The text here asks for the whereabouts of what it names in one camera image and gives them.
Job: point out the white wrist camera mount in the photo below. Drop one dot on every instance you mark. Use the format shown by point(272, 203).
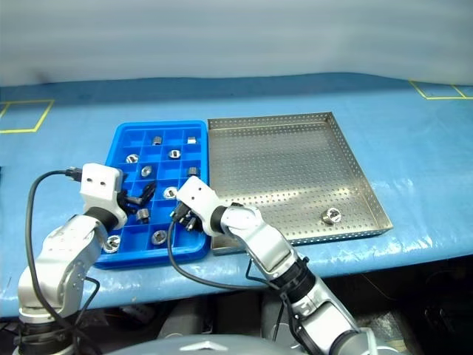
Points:
point(98, 181)
point(196, 194)

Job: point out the blue compartment tray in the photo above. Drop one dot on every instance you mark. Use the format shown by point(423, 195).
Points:
point(184, 240)

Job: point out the metal nut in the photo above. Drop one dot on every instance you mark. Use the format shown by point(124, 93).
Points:
point(332, 216)

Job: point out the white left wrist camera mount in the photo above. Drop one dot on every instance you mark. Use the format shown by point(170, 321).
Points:
point(98, 181)

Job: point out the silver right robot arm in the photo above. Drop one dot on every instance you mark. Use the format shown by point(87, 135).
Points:
point(266, 240)

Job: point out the dark grey rounded shape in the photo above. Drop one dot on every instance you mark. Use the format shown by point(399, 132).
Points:
point(273, 318)
point(184, 320)

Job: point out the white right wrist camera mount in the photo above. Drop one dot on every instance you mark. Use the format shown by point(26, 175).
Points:
point(196, 194)

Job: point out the small silver metal cylinder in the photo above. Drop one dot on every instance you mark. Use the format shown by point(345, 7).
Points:
point(191, 140)

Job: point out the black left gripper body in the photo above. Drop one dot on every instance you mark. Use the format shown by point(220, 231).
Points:
point(125, 206)

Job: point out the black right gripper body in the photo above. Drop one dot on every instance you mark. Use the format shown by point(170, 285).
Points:
point(186, 220)

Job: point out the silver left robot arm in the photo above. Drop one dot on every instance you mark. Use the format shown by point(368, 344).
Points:
point(63, 251)

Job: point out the grey robot torso with emblem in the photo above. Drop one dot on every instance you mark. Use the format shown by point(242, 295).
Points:
point(207, 347)

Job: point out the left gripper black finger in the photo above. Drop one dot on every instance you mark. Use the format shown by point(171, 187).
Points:
point(142, 200)
point(149, 187)

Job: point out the blue table cover sheet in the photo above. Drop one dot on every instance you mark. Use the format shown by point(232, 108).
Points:
point(74, 111)

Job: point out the perforated metal tray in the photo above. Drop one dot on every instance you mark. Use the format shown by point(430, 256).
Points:
point(288, 155)

